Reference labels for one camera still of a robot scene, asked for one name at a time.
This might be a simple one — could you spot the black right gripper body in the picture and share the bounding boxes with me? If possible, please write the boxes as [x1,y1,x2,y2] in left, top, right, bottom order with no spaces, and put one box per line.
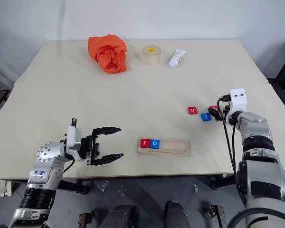
[222,102,231,123]

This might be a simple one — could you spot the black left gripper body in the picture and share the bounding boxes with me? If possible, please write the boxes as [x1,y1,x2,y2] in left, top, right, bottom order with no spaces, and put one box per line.
[79,134,102,166]

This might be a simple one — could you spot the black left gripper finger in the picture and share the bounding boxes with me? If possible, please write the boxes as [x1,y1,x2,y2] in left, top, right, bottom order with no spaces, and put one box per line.
[86,153,125,166]
[92,127,122,140]

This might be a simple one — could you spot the wooden letter tray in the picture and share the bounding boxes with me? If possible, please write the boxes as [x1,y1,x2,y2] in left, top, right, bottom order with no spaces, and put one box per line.
[136,137,192,157]

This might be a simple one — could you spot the crumpled clear plastic scrap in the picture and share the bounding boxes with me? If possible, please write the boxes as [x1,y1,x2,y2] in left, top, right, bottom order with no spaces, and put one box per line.
[94,180,109,192]

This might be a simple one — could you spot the black table foot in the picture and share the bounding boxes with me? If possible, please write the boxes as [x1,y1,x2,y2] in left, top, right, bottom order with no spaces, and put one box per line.
[210,174,236,190]
[57,179,90,195]

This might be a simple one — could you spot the white squeeze tube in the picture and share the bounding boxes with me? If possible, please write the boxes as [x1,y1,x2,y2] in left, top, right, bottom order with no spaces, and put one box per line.
[168,49,188,69]

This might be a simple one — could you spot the crumpled orange cloth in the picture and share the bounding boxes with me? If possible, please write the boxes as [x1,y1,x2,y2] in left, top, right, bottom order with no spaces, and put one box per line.
[87,34,128,74]

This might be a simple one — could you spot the clear tape roll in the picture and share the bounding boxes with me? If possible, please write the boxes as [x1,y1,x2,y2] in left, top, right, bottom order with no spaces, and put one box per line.
[142,45,162,66]

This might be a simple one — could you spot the dark rounded shape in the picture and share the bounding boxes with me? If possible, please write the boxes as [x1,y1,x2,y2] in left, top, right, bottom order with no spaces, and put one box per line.
[165,200,190,228]

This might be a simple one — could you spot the white plastic box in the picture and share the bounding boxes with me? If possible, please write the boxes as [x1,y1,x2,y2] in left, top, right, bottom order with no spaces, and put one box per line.
[0,179,12,197]

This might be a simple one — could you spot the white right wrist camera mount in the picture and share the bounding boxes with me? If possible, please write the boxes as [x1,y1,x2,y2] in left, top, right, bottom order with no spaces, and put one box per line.
[229,88,248,119]

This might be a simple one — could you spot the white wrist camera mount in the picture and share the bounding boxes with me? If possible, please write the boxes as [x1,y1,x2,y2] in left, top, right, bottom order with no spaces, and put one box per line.
[229,88,248,119]
[65,125,87,163]

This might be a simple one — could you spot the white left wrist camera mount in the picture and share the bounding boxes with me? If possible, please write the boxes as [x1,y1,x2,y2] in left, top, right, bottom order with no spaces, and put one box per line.
[65,125,87,163]

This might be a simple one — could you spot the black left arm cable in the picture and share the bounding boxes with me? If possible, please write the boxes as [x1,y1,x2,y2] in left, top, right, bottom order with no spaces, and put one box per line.
[62,118,78,173]

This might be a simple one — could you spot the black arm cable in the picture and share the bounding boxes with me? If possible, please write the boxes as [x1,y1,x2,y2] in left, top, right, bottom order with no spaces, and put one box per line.
[217,95,247,207]
[62,118,78,173]
[231,123,238,173]

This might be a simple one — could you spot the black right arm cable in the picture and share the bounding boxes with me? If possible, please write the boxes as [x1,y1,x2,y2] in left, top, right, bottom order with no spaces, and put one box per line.
[217,95,247,207]
[231,123,238,173]

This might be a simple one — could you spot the rusty metal caster frame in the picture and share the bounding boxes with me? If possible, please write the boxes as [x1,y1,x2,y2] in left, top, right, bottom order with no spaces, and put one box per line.
[78,208,102,228]
[201,204,228,228]

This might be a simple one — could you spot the thick black cable loop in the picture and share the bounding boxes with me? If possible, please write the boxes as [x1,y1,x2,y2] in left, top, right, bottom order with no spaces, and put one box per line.
[227,207,285,228]

